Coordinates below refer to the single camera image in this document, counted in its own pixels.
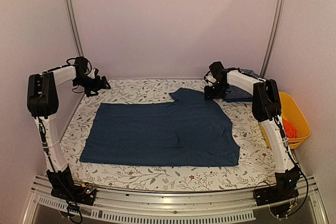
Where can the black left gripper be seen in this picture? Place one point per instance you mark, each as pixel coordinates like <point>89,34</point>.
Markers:
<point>98,86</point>

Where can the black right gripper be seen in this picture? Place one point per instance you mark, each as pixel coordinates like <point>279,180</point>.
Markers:
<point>210,96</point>

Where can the blue checkered button shirt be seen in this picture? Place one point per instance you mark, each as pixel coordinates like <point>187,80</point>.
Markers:
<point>234,92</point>

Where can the grey blue garment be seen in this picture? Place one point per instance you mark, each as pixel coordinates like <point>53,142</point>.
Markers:
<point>188,131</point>

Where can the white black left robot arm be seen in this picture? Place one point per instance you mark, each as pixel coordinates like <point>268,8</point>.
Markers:
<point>43,104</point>

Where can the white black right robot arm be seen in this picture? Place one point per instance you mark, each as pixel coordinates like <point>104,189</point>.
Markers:
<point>266,109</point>

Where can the yellow plastic laundry basket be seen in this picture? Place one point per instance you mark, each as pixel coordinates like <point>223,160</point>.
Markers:
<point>291,113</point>

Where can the folded royal blue garment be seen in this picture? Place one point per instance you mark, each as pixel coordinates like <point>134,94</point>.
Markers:
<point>239,100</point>

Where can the orange garment in basket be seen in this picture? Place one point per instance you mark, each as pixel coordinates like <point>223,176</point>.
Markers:
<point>290,130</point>

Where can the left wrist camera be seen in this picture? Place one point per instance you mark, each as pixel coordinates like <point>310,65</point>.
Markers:
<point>93,73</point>

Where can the right aluminium frame post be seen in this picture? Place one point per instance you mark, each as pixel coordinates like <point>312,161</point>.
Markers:
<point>273,35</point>

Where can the aluminium frame post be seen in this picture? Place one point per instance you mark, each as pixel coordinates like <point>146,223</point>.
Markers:
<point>73,27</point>
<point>273,35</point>

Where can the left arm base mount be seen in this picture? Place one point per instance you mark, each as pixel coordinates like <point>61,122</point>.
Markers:
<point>63,187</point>

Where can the left aluminium frame post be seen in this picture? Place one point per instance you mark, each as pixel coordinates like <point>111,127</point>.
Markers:
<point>73,27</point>

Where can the aluminium front rail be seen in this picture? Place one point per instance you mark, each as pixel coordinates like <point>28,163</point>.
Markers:
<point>229,206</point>

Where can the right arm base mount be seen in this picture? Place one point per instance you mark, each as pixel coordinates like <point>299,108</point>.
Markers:
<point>285,201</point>

